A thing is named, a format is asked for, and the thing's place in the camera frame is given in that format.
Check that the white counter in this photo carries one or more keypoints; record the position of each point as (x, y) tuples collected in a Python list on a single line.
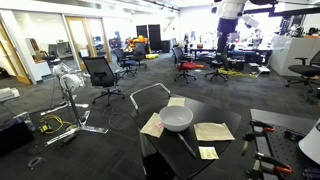
[(293, 53)]

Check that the office chair with blue seat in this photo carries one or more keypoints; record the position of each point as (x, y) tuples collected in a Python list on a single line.
[(125, 61)]

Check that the small tan paper napkin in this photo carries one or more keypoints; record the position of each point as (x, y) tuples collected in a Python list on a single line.
[(176, 101)]

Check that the black clamp with orange tip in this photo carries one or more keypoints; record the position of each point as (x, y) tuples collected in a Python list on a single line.
[(261, 126)]

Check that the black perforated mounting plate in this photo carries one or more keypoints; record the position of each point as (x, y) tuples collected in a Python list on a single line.
[(283, 146)]

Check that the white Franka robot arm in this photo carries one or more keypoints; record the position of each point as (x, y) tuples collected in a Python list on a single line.
[(231, 8)]

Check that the small yellow paper note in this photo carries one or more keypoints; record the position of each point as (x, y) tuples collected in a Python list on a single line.
[(208, 152)]

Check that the black mesh office chair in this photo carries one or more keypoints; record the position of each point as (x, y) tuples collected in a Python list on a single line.
[(100, 71)]

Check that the yellow machine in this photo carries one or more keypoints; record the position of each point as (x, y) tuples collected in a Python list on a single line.
[(138, 40)]

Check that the white round bowl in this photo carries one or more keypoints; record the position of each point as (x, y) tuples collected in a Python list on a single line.
[(176, 116)]

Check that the tan napkin with pink mark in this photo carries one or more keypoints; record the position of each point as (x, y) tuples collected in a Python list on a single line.
[(152, 125)]

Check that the white flat device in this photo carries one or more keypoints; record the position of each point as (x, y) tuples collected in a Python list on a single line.
[(8, 93)]

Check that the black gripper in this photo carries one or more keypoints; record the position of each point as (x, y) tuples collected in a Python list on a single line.
[(227, 26)]

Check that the small black swivel chair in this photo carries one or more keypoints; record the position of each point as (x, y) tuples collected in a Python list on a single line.
[(216, 68)]

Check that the chrome metal rail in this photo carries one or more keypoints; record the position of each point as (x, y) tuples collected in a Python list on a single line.
[(146, 88)]

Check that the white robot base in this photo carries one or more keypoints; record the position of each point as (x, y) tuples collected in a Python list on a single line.
[(311, 143)]

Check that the grey marker pen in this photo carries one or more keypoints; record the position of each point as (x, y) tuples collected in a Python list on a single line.
[(186, 145)]

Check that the black office chair with armrests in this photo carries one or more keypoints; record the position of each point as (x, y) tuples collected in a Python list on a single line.
[(305, 70)]

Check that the white stand with metal legs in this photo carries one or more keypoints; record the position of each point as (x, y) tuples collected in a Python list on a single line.
[(71, 86)]

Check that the black box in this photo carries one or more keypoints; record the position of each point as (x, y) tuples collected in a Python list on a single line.
[(13, 135)]

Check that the office chair with red seat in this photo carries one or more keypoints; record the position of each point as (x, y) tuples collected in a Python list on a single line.
[(186, 66)]

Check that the large tan paper napkin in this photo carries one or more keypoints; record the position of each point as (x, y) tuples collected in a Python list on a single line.
[(213, 131)]

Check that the black high-back office chair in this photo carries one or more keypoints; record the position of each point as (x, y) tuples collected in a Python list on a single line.
[(140, 53)]

